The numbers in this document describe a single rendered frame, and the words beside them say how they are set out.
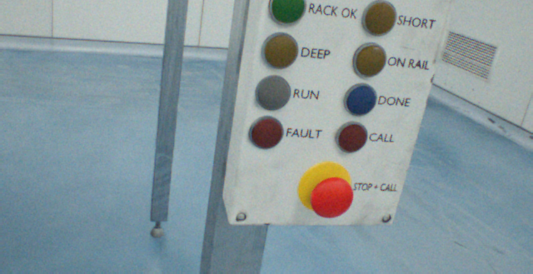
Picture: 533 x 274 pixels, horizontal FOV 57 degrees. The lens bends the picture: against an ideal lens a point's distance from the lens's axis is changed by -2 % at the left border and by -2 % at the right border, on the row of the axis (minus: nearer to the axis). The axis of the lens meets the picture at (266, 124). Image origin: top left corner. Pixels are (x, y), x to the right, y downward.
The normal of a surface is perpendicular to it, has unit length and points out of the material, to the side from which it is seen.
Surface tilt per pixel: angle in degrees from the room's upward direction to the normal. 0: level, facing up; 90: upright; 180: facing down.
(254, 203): 90
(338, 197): 86
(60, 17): 90
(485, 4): 90
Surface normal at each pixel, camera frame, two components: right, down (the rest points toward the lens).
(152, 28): 0.36, 0.39
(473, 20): -0.92, 0.00
